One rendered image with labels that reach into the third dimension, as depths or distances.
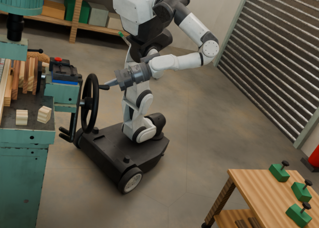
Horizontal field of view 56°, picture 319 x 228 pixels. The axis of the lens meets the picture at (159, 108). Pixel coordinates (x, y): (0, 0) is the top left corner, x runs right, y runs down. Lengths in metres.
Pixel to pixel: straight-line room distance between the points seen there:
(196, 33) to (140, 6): 0.30
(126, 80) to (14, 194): 0.71
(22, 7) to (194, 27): 0.74
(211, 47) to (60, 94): 0.70
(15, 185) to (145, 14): 0.99
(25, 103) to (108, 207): 1.08
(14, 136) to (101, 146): 1.16
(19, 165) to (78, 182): 0.87
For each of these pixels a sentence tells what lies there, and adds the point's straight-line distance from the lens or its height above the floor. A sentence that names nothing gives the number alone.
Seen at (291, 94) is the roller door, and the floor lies 0.45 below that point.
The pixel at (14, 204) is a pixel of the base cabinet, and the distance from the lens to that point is 1.56.
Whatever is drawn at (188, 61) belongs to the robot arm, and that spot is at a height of 1.12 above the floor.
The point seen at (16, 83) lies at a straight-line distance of 1.26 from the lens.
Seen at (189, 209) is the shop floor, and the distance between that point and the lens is 2.30.
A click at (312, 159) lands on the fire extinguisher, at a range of 3.59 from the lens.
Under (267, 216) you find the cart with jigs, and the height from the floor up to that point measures 0.53.
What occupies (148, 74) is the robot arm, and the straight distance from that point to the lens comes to 1.39.
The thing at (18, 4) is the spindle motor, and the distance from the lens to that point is 1.19.
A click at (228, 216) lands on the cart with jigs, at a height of 0.18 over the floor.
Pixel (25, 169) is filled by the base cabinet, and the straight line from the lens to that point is 1.40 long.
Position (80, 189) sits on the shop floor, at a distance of 2.16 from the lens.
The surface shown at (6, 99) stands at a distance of 1.20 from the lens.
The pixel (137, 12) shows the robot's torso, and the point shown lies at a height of 1.23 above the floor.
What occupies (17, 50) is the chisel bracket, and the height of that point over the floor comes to 1.04.
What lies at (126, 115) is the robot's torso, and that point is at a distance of 2.19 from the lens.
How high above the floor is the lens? 1.58
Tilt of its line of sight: 29 degrees down
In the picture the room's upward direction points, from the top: 20 degrees clockwise
